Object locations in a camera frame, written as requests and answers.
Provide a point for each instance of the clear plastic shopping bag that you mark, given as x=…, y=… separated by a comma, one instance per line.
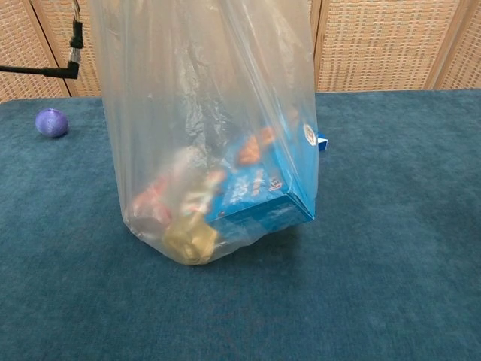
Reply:
x=188, y=94

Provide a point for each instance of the blue cookie box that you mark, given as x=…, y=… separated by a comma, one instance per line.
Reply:
x=259, y=210

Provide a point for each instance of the yellow snack packet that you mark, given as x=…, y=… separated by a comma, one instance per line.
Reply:
x=191, y=240

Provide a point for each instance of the red white snack packet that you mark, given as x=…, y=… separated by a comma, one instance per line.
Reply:
x=154, y=203

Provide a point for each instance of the small blue white box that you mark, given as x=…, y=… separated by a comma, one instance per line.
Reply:
x=323, y=143

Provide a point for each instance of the woven bamboo folding screen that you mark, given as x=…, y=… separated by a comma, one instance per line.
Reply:
x=376, y=45

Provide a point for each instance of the teal table cloth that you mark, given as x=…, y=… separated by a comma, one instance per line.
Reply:
x=75, y=282

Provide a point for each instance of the purple ball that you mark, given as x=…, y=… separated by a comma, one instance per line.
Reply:
x=52, y=123

